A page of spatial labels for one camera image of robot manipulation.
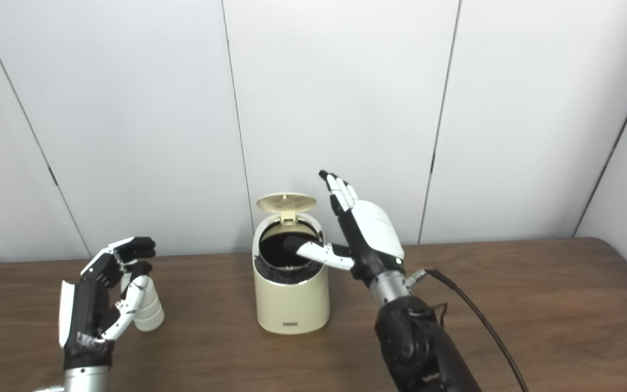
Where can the white and black right hand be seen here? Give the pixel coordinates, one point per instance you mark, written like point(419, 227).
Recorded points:
point(376, 234)

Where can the white and black left hand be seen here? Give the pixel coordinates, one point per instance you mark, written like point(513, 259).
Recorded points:
point(82, 310)

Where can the small white plastic bottle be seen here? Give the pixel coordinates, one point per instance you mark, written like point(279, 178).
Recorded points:
point(151, 313)

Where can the cream-colored round bin lid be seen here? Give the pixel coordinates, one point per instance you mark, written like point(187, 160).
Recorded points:
point(286, 202)

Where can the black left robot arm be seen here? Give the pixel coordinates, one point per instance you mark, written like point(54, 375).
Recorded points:
point(86, 380)

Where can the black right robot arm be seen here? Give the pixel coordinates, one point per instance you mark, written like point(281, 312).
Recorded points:
point(411, 337)

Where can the cream-colored bin body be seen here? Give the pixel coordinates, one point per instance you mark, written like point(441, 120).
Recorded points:
point(292, 299)

